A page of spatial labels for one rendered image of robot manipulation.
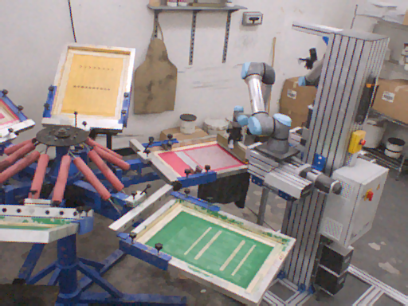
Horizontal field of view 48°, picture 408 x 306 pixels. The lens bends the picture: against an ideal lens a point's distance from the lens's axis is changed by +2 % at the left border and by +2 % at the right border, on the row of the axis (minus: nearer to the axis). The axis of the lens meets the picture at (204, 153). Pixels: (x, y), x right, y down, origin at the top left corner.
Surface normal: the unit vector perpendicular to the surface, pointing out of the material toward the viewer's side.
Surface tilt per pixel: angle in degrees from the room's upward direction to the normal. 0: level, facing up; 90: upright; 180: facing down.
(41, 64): 90
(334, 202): 90
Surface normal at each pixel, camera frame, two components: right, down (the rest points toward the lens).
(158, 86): 0.04, 0.42
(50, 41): 0.52, 0.42
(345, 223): -0.70, 0.26
